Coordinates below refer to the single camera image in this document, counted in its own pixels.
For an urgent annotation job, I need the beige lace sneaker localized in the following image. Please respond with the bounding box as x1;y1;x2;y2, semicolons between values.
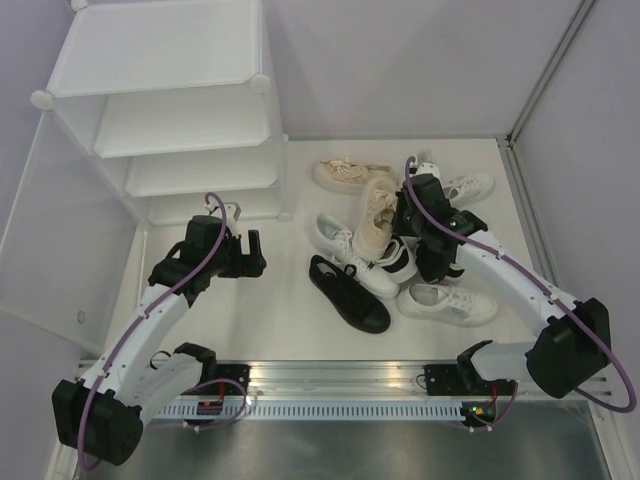
352;176;398;261
312;157;395;195

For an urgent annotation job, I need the white sneaker front right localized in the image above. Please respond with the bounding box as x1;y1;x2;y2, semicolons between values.
396;284;499;328

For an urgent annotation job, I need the black sneaker overturned right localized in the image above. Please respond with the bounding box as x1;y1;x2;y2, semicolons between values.
415;241;465;284

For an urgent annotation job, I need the white plastic shoe cabinet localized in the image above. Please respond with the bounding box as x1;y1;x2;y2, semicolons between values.
31;1;290;226

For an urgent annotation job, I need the white sneaker near cabinet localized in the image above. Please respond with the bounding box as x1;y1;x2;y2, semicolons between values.
310;213;399;300

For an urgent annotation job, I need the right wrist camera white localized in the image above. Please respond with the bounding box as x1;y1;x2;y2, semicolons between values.
410;160;441;180

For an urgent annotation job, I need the white slotted cable duct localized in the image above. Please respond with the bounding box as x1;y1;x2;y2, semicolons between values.
155;398;465;422

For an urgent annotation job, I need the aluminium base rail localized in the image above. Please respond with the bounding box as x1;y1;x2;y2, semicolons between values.
69;357;621;399

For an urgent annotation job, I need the white sneaker rear middle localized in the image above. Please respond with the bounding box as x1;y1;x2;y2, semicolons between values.
417;149;435;169

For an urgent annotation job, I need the beige lace sneaker lying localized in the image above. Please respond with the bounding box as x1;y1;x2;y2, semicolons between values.
312;157;395;195

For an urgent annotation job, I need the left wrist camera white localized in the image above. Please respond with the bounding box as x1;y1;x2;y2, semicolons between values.
205;202;241;238

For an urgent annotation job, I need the black canvas sneaker front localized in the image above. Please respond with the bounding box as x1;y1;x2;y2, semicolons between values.
309;255;391;335

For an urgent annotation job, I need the aluminium corner frame post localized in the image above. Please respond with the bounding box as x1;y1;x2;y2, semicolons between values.
504;0;611;146

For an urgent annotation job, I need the white sneaker rear right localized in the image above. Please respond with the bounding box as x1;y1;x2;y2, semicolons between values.
443;172;494;208

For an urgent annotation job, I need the black white patterned sneaker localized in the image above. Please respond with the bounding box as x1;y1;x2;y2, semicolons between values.
375;235;417;284

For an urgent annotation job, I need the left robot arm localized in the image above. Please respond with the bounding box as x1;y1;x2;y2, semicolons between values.
52;215;267;465

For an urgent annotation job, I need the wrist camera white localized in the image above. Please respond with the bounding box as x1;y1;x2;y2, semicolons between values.
205;202;241;238
410;160;441;180

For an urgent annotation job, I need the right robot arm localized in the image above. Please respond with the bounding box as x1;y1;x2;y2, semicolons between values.
394;170;613;399

